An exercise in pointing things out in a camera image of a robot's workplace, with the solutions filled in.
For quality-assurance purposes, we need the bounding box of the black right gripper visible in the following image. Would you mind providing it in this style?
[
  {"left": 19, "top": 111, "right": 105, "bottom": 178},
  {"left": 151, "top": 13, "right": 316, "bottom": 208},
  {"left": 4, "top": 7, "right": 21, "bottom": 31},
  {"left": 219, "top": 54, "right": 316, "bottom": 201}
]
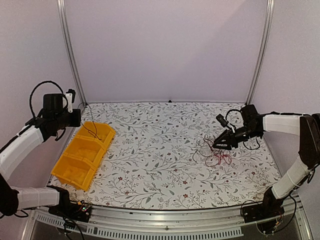
[{"left": 212, "top": 125, "right": 261, "bottom": 151}]

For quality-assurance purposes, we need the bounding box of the red thin cable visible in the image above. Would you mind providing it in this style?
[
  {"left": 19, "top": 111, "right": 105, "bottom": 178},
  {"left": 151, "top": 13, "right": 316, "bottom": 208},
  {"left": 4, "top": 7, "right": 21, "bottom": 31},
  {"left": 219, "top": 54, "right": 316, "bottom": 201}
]
[{"left": 202, "top": 134, "right": 233, "bottom": 168}]

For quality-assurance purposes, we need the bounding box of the black thin cable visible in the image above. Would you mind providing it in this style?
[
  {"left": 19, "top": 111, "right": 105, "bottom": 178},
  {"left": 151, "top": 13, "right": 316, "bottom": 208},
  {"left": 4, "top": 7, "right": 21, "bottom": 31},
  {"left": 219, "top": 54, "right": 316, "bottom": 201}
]
[{"left": 77, "top": 101, "right": 102, "bottom": 141}]

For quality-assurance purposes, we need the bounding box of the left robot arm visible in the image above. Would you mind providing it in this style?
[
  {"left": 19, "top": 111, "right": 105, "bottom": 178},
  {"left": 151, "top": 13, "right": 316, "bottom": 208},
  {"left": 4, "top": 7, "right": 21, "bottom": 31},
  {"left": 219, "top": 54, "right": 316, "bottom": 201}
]
[{"left": 0, "top": 89, "right": 81, "bottom": 217}]

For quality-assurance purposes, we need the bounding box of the yellow far bin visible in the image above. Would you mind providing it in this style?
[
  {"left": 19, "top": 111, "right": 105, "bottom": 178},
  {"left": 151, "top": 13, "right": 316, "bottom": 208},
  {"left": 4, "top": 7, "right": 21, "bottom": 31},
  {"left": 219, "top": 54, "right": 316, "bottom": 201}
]
[{"left": 75, "top": 121, "right": 116, "bottom": 150}]

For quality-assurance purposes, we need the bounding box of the yellow bin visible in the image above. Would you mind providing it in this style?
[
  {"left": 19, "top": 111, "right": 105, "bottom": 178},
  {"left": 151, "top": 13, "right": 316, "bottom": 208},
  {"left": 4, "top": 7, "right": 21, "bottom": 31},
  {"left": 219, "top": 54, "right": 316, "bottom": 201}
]
[
  {"left": 64, "top": 137, "right": 107, "bottom": 168},
  {"left": 75, "top": 121, "right": 116, "bottom": 150},
  {"left": 51, "top": 154, "right": 97, "bottom": 192}
]

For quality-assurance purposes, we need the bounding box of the yellow middle bin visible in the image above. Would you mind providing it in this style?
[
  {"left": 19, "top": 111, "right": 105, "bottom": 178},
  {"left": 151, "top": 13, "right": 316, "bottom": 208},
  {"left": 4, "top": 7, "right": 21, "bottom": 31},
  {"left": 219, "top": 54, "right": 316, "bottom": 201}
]
[{"left": 64, "top": 137, "right": 107, "bottom": 168}]

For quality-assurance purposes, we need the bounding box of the yellow near bin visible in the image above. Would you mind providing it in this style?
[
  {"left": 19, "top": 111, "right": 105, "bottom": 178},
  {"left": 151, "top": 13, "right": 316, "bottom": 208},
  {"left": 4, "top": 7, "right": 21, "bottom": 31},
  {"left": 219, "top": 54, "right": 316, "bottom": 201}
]
[{"left": 51, "top": 154, "right": 97, "bottom": 192}]

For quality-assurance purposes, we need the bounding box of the floral patterned table mat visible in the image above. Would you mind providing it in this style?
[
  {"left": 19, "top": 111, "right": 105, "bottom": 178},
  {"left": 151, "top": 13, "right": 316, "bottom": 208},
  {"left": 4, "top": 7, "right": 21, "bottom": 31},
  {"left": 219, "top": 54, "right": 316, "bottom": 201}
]
[{"left": 63, "top": 102, "right": 281, "bottom": 210}]

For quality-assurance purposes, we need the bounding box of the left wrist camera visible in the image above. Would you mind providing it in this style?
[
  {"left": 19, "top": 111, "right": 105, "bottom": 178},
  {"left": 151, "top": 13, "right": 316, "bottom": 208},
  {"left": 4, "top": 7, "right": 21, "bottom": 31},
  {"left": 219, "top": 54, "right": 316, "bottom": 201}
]
[{"left": 65, "top": 88, "right": 76, "bottom": 113}]

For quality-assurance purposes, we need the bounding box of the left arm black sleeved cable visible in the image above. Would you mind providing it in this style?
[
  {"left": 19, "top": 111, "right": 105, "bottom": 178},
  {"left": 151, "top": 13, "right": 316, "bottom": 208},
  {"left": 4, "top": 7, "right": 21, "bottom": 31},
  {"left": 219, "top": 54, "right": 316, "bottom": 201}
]
[{"left": 28, "top": 80, "right": 69, "bottom": 118}]

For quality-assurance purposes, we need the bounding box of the left aluminium frame post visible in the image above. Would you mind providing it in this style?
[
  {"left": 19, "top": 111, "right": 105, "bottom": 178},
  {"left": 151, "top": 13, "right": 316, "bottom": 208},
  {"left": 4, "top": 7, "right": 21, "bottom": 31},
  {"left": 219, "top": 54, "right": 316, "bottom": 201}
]
[{"left": 56, "top": 0, "right": 87, "bottom": 104}]

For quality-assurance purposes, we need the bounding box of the aluminium frame post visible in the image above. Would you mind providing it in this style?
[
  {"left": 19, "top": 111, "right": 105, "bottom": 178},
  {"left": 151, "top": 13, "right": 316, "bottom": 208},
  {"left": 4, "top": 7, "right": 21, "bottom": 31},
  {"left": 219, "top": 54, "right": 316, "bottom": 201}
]
[
  {"left": 245, "top": 0, "right": 275, "bottom": 105},
  {"left": 56, "top": 0, "right": 87, "bottom": 104}
]

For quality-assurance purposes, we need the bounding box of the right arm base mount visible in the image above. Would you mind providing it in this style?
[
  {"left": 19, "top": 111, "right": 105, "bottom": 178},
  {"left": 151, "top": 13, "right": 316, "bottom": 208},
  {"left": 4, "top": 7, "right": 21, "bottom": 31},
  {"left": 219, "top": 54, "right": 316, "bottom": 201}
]
[{"left": 240, "top": 200, "right": 285, "bottom": 235}]

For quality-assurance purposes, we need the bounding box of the front aluminium rail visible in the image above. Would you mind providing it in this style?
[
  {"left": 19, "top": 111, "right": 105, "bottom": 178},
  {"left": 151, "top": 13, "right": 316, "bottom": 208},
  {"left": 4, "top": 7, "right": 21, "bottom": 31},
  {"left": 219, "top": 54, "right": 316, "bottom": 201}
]
[{"left": 22, "top": 198, "right": 314, "bottom": 240}]

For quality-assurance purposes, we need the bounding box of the right aluminium frame post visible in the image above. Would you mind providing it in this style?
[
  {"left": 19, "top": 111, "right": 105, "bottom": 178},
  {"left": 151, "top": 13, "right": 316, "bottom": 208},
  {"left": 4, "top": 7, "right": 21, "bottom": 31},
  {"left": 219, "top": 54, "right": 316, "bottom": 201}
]
[{"left": 245, "top": 0, "right": 275, "bottom": 105}]

